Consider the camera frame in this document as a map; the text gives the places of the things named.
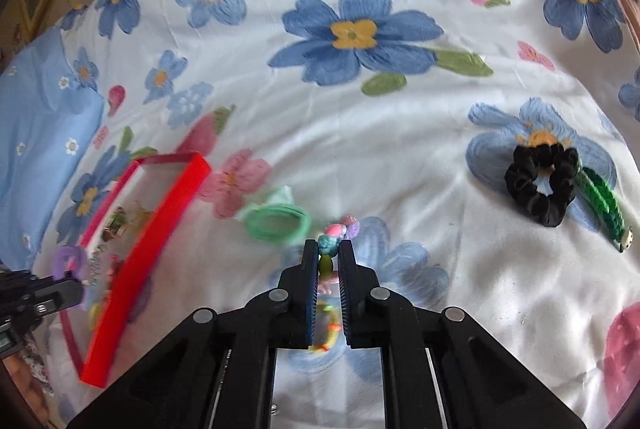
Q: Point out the floral bed sheet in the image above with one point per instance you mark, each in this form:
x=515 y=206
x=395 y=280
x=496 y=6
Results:
x=350 y=119

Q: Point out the black scrunchie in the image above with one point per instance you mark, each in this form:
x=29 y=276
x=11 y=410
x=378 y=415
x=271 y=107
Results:
x=525 y=189

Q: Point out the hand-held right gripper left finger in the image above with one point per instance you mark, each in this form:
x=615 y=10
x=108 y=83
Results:
x=311 y=294

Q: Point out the blue flowered pillow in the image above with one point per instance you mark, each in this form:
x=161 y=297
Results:
x=40 y=149

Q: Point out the red jewelry box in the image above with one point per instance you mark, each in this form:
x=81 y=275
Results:
x=145 y=249

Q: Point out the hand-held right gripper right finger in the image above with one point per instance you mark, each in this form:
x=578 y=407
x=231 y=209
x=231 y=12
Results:
x=346 y=294

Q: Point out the green hair clip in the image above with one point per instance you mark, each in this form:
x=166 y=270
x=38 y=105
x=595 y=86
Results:
x=602 y=204

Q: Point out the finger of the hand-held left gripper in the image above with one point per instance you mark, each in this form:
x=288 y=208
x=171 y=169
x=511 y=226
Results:
x=60 y=294

